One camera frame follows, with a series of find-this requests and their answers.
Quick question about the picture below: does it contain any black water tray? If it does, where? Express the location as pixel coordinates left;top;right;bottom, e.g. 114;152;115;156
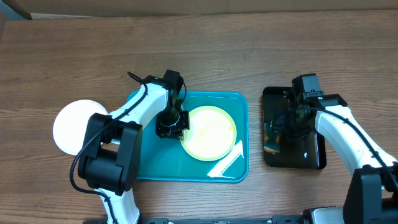
262;86;326;169

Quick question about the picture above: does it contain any green and yellow sponge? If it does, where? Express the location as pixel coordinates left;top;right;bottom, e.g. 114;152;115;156
264;123;280;153

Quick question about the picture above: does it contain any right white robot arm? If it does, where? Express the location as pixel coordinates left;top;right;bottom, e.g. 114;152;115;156
263;91;397;223

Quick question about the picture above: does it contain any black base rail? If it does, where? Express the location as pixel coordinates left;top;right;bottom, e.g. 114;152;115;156
82;214;346;224

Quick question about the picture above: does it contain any white plate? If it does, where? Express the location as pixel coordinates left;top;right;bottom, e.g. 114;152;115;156
53;100;108;156

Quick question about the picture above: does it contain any teal plastic tray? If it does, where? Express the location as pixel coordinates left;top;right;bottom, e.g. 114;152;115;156
137;91;249;183

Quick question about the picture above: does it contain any green rimmed plate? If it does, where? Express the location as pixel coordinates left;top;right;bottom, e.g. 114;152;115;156
181;106;238;162

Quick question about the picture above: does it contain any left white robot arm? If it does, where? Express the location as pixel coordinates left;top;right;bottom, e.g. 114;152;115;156
70;70;190;223

